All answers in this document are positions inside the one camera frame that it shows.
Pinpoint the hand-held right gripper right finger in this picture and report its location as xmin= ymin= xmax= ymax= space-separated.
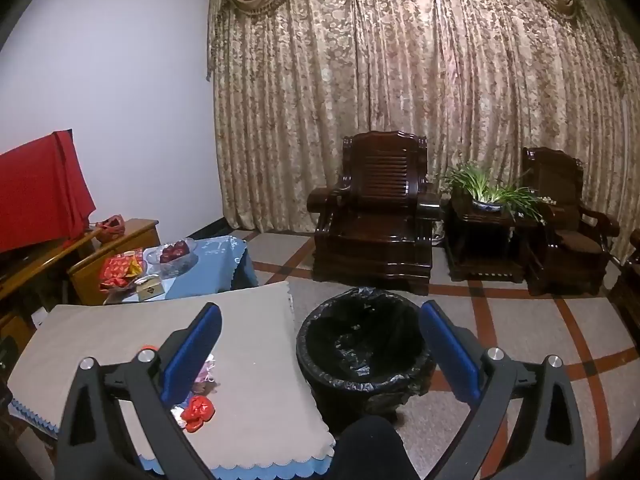
xmin=412 ymin=300 xmax=586 ymax=480

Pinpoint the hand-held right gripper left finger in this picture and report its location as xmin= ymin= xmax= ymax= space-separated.
xmin=55 ymin=302 xmax=223 ymax=480

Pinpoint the pink foam wrapper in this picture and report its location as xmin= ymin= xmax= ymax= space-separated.
xmin=192 ymin=355 xmax=221 ymax=393

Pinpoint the red candy wrapper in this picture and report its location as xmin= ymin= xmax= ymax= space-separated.
xmin=181 ymin=395 xmax=216 ymax=433

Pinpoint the trash bin with black bag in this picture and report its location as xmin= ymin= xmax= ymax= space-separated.
xmin=296 ymin=287 xmax=436 ymax=423

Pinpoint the beige tablecloth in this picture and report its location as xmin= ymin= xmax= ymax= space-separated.
xmin=7 ymin=280 xmax=337 ymax=476

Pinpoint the small cream box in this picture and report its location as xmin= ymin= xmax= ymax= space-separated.
xmin=136 ymin=276 xmax=165 ymax=302

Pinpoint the glass fruit bowl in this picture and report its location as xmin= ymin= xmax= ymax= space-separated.
xmin=145 ymin=238 xmax=199 ymax=277

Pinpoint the dark wooden side table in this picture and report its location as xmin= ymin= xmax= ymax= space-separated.
xmin=442 ymin=200 xmax=533 ymax=283

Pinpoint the red gift packet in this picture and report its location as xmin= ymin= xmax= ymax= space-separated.
xmin=98 ymin=251 xmax=146 ymax=291

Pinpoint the person's dark trouser leg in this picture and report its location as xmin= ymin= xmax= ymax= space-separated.
xmin=327 ymin=415 xmax=418 ymax=480

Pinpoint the small wooden cabinet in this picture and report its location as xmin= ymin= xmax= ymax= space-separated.
xmin=67 ymin=218 xmax=161 ymax=306

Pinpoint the red woven basket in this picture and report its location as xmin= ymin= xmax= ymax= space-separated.
xmin=95 ymin=215 xmax=126 ymax=241

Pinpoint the green potted plant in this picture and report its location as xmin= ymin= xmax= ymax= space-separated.
xmin=440 ymin=160 xmax=558 ymax=226

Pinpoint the long wooden cabinet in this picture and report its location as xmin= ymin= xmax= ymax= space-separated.
xmin=0 ymin=230 xmax=98 ymax=361

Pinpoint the dark wooden chair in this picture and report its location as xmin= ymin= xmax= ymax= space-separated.
xmin=610 ymin=230 xmax=640 ymax=331

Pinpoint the dark wooden armchair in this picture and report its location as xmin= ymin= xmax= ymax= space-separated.
xmin=306 ymin=131 xmax=442 ymax=296
xmin=521 ymin=147 xmax=621 ymax=297

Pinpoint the red cloth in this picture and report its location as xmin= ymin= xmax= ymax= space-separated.
xmin=0 ymin=130 xmax=97 ymax=253

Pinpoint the beige patterned curtain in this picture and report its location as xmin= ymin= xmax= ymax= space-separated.
xmin=207 ymin=0 xmax=640 ymax=266

